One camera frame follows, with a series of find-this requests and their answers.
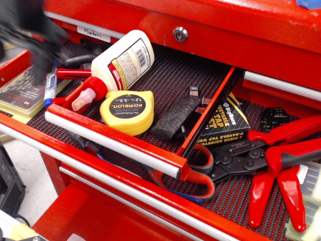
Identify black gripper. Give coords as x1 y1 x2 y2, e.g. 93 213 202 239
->
26 38 69 85

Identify blue white marker pen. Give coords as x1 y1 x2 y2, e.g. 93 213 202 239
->
44 60 59 108

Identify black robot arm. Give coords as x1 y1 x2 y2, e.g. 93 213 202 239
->
1 1 69 85

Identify red upper small drawer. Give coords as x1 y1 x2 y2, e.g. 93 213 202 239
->
44 42 245 182

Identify red wide middle drawer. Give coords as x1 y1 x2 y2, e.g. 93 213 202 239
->
1 44 320 240

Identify drill bit set case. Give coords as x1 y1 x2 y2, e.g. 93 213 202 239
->
0 64 71 125

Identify white Markers label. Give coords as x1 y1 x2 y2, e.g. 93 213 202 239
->
77 26 111 43

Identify white glue bottle red cap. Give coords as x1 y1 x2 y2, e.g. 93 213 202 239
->
71 30 154 111

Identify yellow Komelon tape measure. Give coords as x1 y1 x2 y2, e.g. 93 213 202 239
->
99 90 154 136

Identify silver round chest lock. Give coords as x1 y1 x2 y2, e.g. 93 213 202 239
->
173 27 189 42

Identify red tool chest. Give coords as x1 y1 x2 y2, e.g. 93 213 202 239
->
1 1 320 240

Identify black textured block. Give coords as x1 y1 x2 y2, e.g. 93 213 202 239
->
149 95 202 141

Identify black box on floor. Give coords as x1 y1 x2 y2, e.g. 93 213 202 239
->
1 143 26 215

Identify small black usb dongle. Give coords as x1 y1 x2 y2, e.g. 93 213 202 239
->
189 85 199 96

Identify yellow sponge object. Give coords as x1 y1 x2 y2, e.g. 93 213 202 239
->
8 223 36 240

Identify black yellow tap wrench box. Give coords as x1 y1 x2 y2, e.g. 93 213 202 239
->
198 93 250 148

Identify red grey scissors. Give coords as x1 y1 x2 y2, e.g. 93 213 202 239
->
145 144 215 202

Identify blue flat tool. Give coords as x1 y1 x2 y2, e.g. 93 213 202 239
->
165 188 203 205

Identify red black crimping tool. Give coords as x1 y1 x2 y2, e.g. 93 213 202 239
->
209 115 320 183

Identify blue tape piece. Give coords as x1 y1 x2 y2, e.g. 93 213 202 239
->
296 0 321 10

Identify clear plastic bit case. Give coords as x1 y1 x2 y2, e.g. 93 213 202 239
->
285 162 320 240

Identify red handled tool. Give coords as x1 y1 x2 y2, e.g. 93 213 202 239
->
52 68 91 106

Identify red handled pliers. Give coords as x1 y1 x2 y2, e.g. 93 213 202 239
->
248 165 307 233

